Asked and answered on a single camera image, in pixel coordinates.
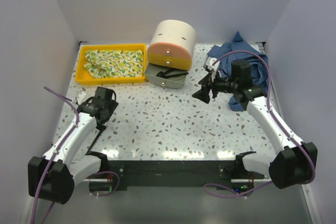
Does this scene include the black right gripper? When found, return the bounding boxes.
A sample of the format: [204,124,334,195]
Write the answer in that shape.
[192,69,238,104]

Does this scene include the black fan makeup brush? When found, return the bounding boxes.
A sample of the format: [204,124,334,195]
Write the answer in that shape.
[156,69,189,79]

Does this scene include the yellow plastic tray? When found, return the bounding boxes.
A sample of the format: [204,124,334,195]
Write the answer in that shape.
[75,44,147,86]

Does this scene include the round cream drawer organizer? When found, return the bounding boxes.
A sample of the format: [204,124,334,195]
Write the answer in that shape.
[144,19,196,89]

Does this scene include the short black makeup brush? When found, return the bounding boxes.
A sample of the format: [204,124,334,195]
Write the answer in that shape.
[87,126,106,152]

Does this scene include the black thin makeup brush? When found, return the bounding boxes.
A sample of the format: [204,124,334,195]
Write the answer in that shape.
[157,68,175,78]

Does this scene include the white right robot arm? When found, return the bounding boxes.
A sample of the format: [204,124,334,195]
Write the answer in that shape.
[192,58,318,189]

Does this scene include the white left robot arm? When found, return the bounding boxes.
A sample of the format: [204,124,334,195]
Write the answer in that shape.
[28,87,118,204]

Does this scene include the blue checkered cloth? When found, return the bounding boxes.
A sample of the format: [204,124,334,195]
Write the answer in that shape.
[205,31,271,112]

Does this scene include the lemon print cloth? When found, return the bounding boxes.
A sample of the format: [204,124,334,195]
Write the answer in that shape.
[84,49,144,79]

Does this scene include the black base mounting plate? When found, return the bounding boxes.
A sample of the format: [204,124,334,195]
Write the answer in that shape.
[107,161,265,193]

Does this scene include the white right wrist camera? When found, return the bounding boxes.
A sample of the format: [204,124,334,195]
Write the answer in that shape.
[203,57,220,79]

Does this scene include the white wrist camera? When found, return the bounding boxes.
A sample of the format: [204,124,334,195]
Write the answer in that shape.
[203,57,220,79]
[75,91,86,104]

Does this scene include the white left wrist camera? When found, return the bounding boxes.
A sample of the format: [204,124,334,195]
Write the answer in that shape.
[75,91,86,104]

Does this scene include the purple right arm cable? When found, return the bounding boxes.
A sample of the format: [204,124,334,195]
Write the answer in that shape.
[203,50,316,198]

